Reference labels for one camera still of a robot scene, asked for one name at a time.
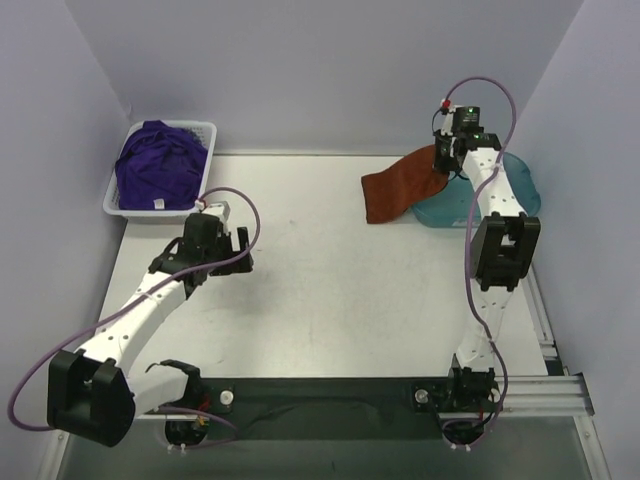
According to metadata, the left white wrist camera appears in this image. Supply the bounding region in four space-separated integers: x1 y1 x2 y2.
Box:
195 200 231 224

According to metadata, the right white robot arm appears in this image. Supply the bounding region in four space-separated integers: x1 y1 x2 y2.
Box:
434 99 541 409

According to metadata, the blue transparent plastic bin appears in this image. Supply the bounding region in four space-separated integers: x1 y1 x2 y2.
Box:
410 152 541 228

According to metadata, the brown towel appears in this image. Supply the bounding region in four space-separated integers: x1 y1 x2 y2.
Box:
361 145 448 224

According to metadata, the purple cloth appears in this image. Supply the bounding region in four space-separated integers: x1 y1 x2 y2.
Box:
114 120 208 211

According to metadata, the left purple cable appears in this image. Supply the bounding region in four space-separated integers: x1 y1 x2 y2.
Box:
7 186 261 448

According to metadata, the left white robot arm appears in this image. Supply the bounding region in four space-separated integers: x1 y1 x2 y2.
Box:
46 203 253 447

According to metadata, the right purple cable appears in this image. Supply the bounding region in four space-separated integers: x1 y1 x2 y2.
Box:
442 75 519 446

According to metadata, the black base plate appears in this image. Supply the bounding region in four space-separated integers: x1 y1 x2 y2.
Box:
142 377 504 441

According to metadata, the aluminium frame rail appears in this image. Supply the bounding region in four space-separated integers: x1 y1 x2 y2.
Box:
424 375 595 419

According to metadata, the purple cable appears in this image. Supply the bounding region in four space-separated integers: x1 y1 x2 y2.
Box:
442 75 519 446
7 186 261 448

